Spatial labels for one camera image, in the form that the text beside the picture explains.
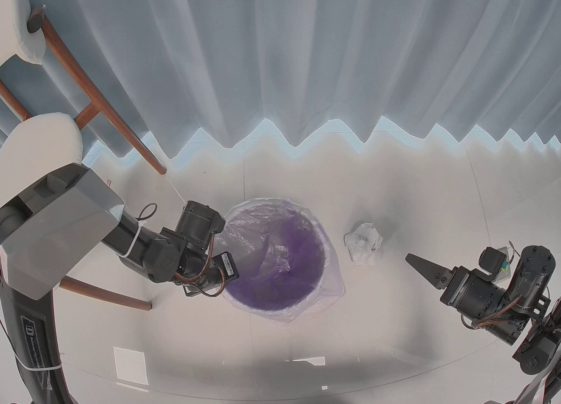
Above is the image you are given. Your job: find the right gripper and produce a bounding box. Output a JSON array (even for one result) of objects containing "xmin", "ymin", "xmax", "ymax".
[{"xmin": 439, "ymin": 265, "xmax": 510, "ymax": 320}]

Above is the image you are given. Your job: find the white paper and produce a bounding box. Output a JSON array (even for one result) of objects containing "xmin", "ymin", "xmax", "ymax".
[{"xmin": 344, "ymin": 222, "xmax": 384, "ymax": 267}]

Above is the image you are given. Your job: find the white trash bin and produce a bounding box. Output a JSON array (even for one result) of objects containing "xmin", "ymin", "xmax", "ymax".
[{"xmin": 223, "ymin": 200, "xmax": 328, "ymax": 312}]

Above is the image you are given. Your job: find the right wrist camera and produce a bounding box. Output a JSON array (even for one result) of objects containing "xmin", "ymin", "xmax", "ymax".
[{"xmin": 479, "ymin": 242, "xmax": 514, "ymax": 282}]

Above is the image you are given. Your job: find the purple plastic bag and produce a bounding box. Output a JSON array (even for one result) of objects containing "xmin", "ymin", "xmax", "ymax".
[{"xmin": 214, "ymin": 197, "xmax": 347, "ymax": 325}]

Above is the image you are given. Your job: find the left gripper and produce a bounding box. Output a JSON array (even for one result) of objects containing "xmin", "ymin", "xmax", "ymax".
[{"xmin": 203, "ymin": 251, "xmax": 243, "ymax": 298}]

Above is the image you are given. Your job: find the white cushioned wooden chair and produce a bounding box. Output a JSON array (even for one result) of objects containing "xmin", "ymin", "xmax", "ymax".
[{"xmin": 0, "ymin": 0, "xmax": 168, "ymax": 313}]

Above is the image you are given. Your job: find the pale blue curtain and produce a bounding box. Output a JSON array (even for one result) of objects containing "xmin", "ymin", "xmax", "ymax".
[{"xmin": 0, "ymin": 0, "xmax": 561, "ymax": 166}]

